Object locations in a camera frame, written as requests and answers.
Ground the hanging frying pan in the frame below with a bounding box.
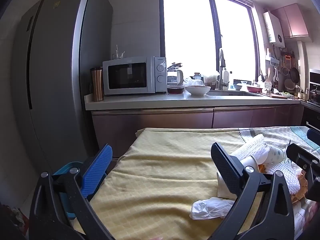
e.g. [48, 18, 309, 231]
[290, 66, 300, 83]

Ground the white foam fruit net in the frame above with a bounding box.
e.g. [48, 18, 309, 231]
[231, 134, 271, 167]

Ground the wooden cutting board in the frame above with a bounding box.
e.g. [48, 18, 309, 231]
[262, 92, 286, 99]

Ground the yellow quilted cloth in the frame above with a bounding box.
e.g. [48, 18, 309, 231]
[72, 127, 263, 240]

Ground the clear container of sprouts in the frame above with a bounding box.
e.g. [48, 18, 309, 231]
[204, 74, 219, 86]

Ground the steel sink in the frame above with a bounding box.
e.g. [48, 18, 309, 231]
[207, 91, 263, 97]

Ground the black built-in oven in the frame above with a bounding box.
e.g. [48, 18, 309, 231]
[302, 69, 320, 130]

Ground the steel kitchen faucet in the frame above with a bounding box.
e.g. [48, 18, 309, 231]
[217, 48, 230, 91]

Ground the kitchen window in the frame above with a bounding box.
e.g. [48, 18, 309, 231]
[159, 0, 261, 83]

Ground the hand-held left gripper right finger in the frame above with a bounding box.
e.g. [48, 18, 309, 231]
[207, 142, 295, 240]

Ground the copper travel tumbler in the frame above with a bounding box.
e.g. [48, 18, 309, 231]
[90, 67, 104, 102]

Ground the glass kettle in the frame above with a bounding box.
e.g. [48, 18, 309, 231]
[167, 62, 184, 85]

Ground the large white bowl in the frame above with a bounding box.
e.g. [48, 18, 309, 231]
[185, 85, 211, 97]

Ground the dark lidded bowl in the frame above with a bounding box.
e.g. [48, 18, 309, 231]
[167, 85, 185, 95]

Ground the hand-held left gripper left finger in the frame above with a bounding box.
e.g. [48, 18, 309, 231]
[29, 144, 113, 240]

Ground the pink wall cabinet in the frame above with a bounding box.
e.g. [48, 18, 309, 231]
[271, 4, 313, 39]

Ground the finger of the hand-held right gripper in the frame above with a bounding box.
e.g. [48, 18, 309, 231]
[286, 144, 320, 202]
[307, 129, 320, 147]

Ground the blue plastic bin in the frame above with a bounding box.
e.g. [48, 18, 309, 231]
[52, 162, 83, 220]

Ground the white microwave oven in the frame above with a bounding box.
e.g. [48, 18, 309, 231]
[102, 56, 167, 95]

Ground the white water heater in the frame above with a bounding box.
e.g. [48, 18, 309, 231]
[262, 11, 286, 48]

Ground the crumpled clear bag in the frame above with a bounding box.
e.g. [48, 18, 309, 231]
[184, 77, 204, 87]

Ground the kitchen counter cabinet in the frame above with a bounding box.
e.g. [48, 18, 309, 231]
[84, 91, 304, 151]

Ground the white patterned blanket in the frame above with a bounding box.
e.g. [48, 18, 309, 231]
[237, 126, 320, 240]

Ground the colourful packaging on floor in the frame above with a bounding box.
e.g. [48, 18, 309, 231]
[9, 204, 28, 231]

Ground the clear plastic bag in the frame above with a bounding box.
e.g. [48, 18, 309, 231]
[190, 197, 236, 220]

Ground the white rack on microwave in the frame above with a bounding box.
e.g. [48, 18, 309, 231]
[113, 44, 126, 59]

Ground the golden brown snack wrapper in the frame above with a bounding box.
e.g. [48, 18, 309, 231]
[291, 174, 310, 203]

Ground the grey refrigerator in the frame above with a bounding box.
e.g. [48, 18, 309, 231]
[10, 0, 113, 180]

